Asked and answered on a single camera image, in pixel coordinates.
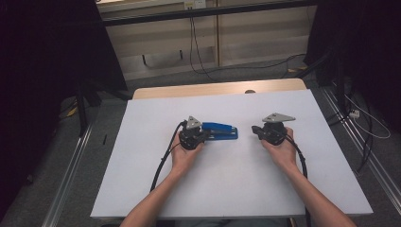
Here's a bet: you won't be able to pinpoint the person's right hand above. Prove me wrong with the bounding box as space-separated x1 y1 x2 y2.
260 127 301 174

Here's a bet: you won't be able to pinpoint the black hanging cables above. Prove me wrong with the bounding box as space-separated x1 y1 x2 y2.
188 8 216 81

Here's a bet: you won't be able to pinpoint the black horizontal bar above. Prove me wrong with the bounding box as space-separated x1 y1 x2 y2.
102 0 318 27

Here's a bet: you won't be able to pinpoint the black floor cable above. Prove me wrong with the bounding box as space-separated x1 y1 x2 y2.
201 52 307 76

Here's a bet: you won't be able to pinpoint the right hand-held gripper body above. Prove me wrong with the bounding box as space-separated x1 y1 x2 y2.
259 113 296 147

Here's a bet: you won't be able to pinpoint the black stand legs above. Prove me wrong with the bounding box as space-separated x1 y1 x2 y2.
75 80 131 137

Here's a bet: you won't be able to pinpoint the black cable bundle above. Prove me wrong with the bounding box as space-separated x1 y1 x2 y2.
325 103 375 174

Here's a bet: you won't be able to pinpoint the person's left hand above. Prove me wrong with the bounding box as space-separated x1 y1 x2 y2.
170 131 204 178

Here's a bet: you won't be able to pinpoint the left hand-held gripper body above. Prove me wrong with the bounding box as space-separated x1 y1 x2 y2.
179 115 206 151

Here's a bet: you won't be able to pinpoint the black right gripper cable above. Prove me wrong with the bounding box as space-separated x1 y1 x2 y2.
285 133 314 227

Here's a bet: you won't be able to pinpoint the light wooden table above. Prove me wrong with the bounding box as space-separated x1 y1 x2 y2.
131 78 307 100

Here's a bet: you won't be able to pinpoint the aluminium floor rail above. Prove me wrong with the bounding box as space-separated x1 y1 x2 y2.
41 121 96 227
320 86 401 216

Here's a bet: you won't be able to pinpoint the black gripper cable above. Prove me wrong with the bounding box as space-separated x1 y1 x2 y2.
149 120 187 193
285 133 314 227

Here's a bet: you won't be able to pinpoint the white cable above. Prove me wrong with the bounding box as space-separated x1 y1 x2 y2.
344 94 392 140

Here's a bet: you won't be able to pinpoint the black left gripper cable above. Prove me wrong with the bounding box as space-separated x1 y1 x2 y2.
149 120 187 193

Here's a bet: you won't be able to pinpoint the white table cover board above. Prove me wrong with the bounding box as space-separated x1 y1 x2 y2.
90 89 374 219

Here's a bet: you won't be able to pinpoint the black curtain with stand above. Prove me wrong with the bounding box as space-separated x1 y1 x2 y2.
304 0 401 133

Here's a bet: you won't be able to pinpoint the blue stapler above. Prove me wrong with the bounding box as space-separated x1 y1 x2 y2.
201 121 239 142

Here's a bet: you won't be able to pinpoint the large black curtain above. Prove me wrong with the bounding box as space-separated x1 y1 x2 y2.
0 0 129 218

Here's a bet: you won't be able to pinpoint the white wall socket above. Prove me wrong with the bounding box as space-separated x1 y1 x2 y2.
183 0 207 9

